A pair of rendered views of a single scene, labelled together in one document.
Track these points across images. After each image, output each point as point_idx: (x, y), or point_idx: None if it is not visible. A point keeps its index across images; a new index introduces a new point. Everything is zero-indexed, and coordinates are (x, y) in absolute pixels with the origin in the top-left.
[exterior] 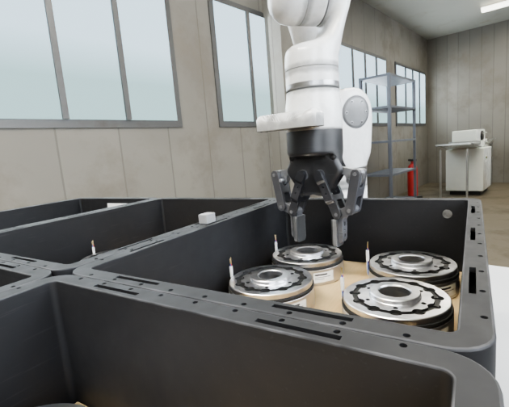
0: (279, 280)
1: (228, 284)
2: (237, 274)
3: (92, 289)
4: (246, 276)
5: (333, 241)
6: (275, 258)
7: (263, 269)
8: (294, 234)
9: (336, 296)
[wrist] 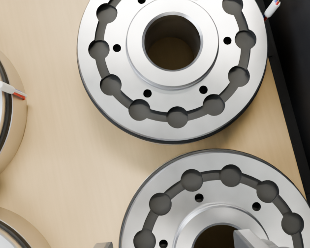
0: (129, 25)
1: (284, 30)
2: (257, 20)
3: None
4: (228, 19)
5: (106, 244)
6: (264, 165)
7: (208, 57)
8: (251, 232)
9: (79, 156)
